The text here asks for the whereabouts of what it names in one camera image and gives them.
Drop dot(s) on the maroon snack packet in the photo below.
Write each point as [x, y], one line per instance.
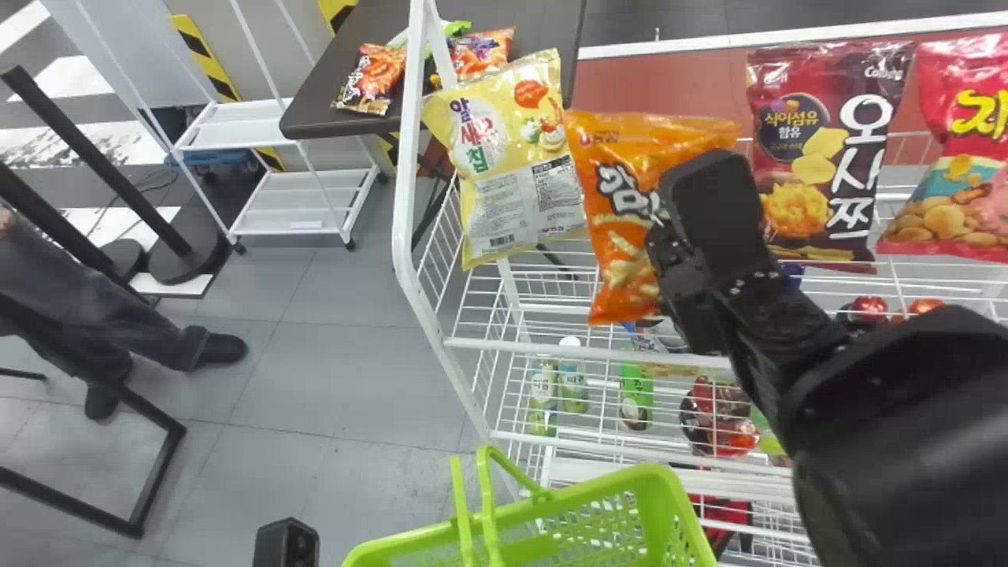
[827, 142]

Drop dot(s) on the dark side table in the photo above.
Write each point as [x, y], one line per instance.
[535, 24]

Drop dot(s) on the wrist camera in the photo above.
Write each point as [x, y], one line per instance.
[285, 545]
[709, 205]

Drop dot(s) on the yellow black striped post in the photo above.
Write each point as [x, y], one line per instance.
[335, 9]
[211, 67]

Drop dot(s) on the person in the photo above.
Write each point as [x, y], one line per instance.
[79, 307]

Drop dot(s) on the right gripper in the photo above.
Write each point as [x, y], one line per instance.
[687, 291]

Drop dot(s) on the green basket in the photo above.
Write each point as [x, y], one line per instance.
[598, 520]

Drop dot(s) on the white shelf trolley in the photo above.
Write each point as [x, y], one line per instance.
[291, 201]

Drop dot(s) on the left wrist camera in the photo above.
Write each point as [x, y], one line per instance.
[285, 545]

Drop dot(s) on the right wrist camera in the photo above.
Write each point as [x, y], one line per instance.
[709, 205]

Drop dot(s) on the green bottle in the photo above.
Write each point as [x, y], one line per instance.
[573, 382]
[542, 394]

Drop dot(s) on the green carton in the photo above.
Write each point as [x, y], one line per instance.
[636, 398]

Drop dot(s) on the green snack packet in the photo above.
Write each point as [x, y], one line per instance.
[453, 28]

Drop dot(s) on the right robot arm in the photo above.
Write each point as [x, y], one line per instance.
[906, 441]

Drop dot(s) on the blue dolly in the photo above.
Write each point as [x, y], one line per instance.
[209, 157]

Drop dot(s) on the red noodle cup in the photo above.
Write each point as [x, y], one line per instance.
[720, 421]

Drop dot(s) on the orange red snack packet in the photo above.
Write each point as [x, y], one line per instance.
[370, 79]
[482, 51]

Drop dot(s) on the black post stand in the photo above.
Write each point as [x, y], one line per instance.
[177, 256]

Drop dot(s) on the yellow snack packet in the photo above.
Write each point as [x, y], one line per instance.
[512, 157]

